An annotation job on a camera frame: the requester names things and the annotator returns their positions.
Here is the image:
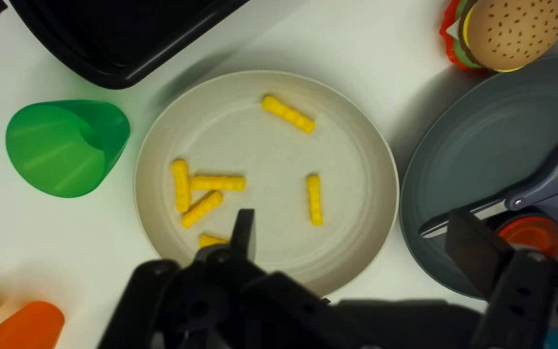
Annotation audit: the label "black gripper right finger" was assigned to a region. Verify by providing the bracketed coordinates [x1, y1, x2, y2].
[447, 210, 558, 349]

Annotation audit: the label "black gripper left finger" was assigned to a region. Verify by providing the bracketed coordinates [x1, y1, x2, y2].
[96, 208, 323, 349]

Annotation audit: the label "grey plate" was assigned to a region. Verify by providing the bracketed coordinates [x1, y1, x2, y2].
[398, 53, 558, 299]

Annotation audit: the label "beige plate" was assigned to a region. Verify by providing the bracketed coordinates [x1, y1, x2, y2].
[133, 68, 400, 299]

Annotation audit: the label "green plastic cup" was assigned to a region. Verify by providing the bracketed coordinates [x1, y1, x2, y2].
[3, 97, 131, 200]

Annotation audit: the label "orange plastic cup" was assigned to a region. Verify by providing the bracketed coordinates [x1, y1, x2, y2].
[0, 299, 67, 349]

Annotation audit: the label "red toy tomato slice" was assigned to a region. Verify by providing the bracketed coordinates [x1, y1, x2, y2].
[493, 214, 558, 260]

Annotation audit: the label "grey yellow scissors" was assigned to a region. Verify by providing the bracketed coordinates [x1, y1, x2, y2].
[418, 124, 558, 243]

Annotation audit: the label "toy burger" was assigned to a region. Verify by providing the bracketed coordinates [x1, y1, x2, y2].
[437, 0, 558, 76]

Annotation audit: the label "black plastic tray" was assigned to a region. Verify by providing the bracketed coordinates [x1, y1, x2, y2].
[5, 0, 251, 91]

